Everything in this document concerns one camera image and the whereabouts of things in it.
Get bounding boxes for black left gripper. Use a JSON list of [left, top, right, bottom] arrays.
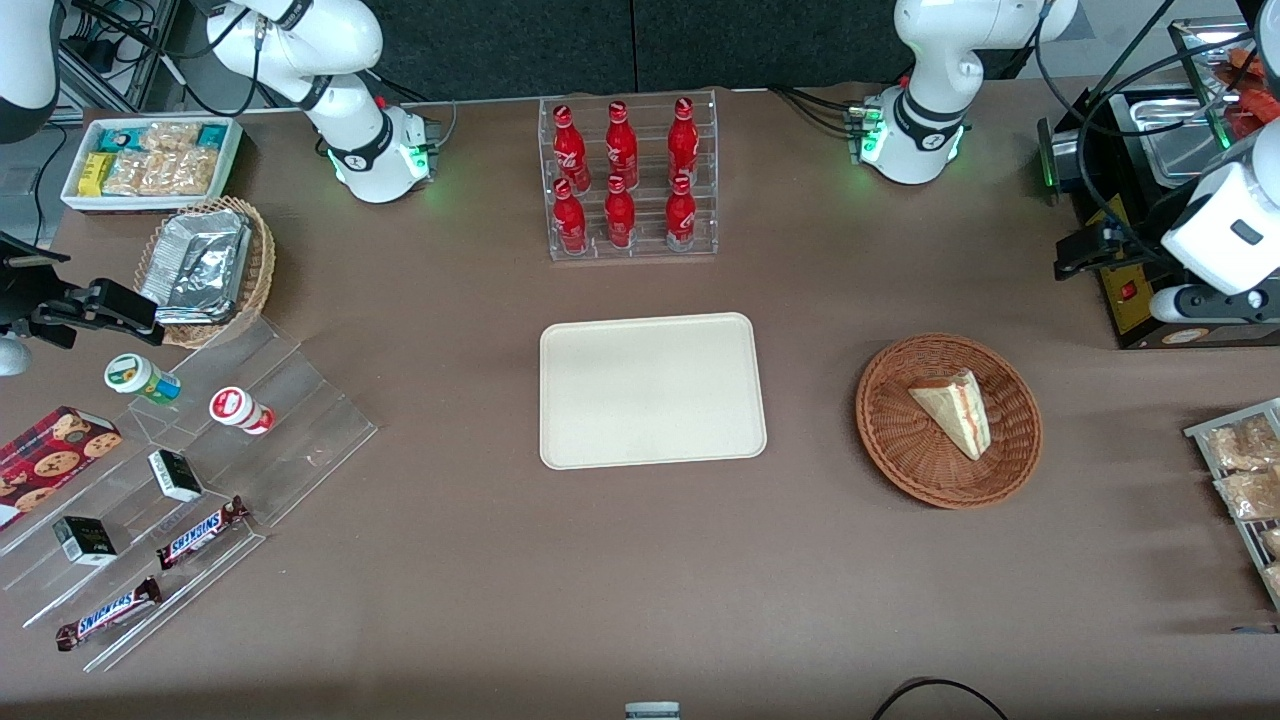
[[1054, 222, 1167, 283]]

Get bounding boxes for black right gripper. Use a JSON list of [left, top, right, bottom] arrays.
[[0, 232, 165, 349]]

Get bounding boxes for light tan wicker basket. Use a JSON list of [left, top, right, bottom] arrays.
[[133, 196, 277, 350]]

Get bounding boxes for wrapped triangular sandwich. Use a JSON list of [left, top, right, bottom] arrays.
[[907, 369, 992, 462]]

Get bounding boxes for tray of wrapped pastries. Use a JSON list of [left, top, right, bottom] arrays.
[[1183, 397, 1280, 611]]

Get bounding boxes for brown wicker basket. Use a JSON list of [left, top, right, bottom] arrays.
[[855, 332, 1044, 511]]

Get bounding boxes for beige plastic serving tray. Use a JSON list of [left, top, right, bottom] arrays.
[[539, 312, 768, 471]]

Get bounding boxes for green label yogurt cup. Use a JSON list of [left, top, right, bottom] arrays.
[[104, 353, 184, 407]]

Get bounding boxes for yellow snack pack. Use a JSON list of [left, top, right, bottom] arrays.
[[77, 152, 117, 199]]

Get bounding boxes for clear cracker pack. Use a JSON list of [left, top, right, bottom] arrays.
[[103, 150, 152, 197], [140, 121, 202, 154], [146, 147, 219, 197]]

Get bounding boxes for red tartan cookie box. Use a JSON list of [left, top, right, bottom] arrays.
[[0, 405, 124, 532]]

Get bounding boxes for red label yogurt cup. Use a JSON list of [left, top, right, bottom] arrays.
[[209, 386, 277, 437]]

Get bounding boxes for small black carton box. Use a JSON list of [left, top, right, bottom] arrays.
[[52, 516, 119, 568], [148, 449, 205, 504]]

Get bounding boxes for white plastic snack bin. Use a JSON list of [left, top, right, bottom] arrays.
[[60, 115, 244, 214]]

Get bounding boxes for glass food display case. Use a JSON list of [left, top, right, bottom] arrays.
[[1168, 18, 1280, 153]]

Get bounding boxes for clear acrylic stepped display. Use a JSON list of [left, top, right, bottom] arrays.
[[0, 314, 379, 673]]

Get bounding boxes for Snickers chocolate bar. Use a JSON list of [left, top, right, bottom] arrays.
[[55, 577, 164, 653], [156, 496, 251, 572]]

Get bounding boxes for clear bag of pastries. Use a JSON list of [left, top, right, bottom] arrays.
[[1204, 414, 1280, 472], [1214, 470, 1280, 523]]

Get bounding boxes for clear acrylic bottle rack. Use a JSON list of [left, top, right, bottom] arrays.
[[538, 88, 719, 263]]

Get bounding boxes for red cola bottle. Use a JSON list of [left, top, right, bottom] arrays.
[[552, 178, 589, 256], [603, 175, 638, 250], [667, 97, 700, 187], [664, 174, 698, 252], [605, 100, 640, 189], [553, 104, 592, 193]]

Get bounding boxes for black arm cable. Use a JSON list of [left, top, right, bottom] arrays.
[[1034, 0, 1263, 263]]

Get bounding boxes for black cable bundle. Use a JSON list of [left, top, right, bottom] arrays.
[[60, 0, 263, 117]]

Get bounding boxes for black arm base cables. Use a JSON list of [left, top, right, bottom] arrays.
[[768, 84, 873, 139]]

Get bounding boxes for black cable loop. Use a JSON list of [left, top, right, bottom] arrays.
[[870, 677, 1011, 720]]

